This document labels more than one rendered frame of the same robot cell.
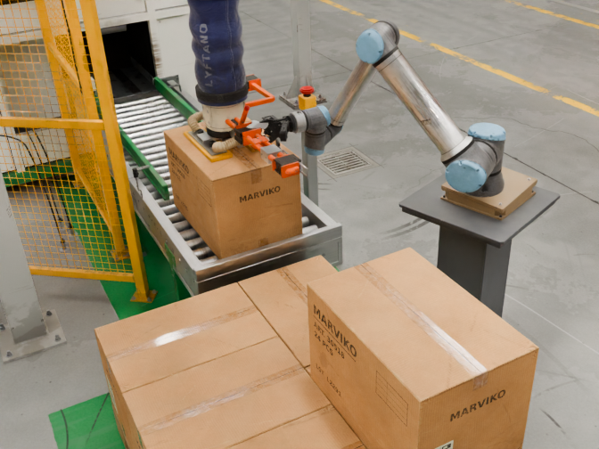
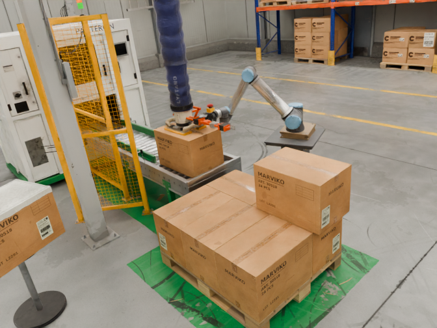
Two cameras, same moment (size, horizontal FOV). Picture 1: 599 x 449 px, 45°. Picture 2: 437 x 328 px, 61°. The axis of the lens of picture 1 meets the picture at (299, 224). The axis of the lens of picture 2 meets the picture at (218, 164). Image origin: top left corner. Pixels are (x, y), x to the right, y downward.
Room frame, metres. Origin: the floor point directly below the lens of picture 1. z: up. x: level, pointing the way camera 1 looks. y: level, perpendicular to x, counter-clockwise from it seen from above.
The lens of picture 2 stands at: (-0.61, 0.83, 2.17)
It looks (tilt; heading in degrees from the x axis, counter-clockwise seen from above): 25 degrees down; 347
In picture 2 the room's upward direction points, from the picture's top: 7 degrees counter-clockwise
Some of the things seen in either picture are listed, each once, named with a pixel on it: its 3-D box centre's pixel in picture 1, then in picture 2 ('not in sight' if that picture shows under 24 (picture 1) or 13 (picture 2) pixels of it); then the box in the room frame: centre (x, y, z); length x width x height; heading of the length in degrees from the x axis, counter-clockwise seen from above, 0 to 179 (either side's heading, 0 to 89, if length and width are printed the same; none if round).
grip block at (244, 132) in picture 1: (248, 134); (199, 120); (2.72, 0.19, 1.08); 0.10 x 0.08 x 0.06; 117
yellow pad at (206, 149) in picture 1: (207, 141); (177, 129); (2.90, 0.39, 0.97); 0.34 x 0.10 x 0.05; 27
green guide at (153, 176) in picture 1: (116, 138); (117, 144); (3.85, 1.04, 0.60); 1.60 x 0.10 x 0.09; 26
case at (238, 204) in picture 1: (232, 183); (188, 147); (2.92, 0.30, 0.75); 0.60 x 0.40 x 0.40; 27
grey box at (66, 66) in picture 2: not in sight; (67, 79); (2.86, 1.28, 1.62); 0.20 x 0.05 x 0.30; 26
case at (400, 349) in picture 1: (412, 363); (301, 187); (1.66, -0.33, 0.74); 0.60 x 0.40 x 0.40; 27
